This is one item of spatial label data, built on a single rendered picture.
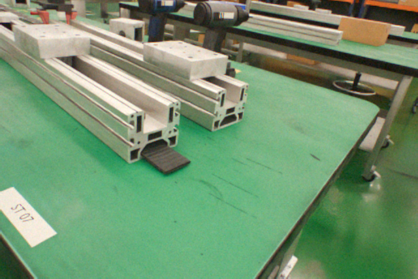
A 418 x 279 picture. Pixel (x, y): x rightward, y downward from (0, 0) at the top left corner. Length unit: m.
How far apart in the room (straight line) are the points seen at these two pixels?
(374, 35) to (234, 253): 2.20
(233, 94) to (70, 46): 0.37
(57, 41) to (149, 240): 0.49
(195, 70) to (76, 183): 0.31
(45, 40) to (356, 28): 2.13
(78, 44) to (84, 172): 0.35
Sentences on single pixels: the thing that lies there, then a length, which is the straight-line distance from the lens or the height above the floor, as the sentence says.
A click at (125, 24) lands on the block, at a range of 1.19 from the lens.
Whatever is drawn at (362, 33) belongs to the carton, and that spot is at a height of 0.84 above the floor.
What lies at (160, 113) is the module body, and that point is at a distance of 0.49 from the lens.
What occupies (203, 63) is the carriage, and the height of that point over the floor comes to 0.90.
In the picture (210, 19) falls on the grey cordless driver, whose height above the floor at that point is 0.96.
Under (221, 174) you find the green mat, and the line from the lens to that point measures 0.47.
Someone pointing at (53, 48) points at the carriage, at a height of 0.89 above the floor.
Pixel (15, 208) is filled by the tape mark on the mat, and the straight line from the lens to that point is 0.43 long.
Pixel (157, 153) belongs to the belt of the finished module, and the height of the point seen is 0.79.
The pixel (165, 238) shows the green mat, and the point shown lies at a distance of 0.36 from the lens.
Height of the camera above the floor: 1.05
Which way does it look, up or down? 26 degrees down
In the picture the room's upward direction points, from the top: 8 degrees clockwise
